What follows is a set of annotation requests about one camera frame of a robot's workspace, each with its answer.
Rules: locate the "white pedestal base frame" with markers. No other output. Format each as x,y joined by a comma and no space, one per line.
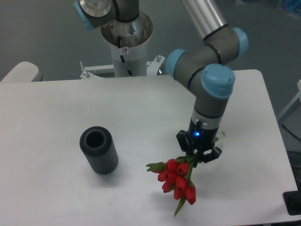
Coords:
152,68

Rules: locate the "white frame at right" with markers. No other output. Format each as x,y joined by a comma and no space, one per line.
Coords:
291,106

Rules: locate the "dark grey ribbed vase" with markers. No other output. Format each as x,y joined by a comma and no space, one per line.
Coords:
98,147

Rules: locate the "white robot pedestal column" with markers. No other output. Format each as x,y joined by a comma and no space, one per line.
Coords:
128,41

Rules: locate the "black device at table edge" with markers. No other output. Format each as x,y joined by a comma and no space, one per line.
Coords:
293,202

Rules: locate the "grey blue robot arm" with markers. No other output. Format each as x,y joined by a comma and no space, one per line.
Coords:
205,73

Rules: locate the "red tulip bouquet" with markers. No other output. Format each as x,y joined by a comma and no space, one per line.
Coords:
175,174

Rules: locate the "white chair armrest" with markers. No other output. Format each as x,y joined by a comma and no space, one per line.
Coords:
23,72

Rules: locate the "blue plastic bag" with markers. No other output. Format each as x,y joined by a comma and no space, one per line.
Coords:
292,7

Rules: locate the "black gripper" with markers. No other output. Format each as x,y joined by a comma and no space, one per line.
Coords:
200,139

